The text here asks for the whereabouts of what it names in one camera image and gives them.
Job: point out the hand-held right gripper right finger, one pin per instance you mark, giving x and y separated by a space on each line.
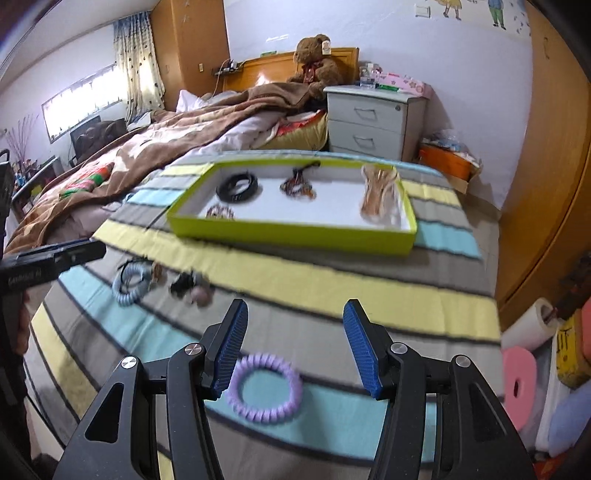
362 350

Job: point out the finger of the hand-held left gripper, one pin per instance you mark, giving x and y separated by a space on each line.
81 253

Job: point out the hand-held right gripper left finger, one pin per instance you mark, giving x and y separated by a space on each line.
231 346

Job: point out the lime green shallow box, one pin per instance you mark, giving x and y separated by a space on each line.
286 233

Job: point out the black smart band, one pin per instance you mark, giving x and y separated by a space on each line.
226 194

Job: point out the beige hair claw clip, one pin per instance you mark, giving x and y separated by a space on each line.
376 196

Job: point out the person's left hand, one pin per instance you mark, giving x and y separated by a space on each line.
22 323

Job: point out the striped bed sheet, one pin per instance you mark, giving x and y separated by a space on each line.
369 295

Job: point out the brown blanket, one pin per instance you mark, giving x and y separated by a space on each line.
138 152

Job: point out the window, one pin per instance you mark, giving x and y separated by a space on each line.
78 101

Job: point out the pink foam roll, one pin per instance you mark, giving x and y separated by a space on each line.
517 369

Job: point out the white paper roll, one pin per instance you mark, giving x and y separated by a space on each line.
526 327

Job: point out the white pillow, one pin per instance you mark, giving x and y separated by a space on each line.
191 101

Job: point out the patterned curtain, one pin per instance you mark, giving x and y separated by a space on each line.
136 69

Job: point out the orange box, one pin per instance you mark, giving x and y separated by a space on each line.
445 161

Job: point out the yellow tin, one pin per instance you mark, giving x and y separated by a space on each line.
570 355

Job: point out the white plastic container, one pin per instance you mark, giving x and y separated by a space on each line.
563 415

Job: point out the yellow red pillow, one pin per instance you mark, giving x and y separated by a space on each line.
300 136

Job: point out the narrow wooden wardrobe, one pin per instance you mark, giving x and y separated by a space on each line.
189 46

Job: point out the black power strip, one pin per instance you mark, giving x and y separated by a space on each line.
226 70

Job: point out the grey nightstand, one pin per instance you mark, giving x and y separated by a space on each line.
369 115

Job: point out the wooden headboard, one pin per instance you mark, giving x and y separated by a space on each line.
263 74

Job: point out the large wooden wardrobe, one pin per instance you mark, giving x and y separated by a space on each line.
545 161

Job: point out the pink flowered box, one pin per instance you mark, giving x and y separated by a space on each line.
411 85

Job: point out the brown teddy bear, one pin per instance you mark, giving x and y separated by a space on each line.
314 55

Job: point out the white wall switch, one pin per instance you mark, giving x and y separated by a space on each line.
422 10

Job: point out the cartoon wall sticker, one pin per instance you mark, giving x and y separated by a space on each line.
496 11

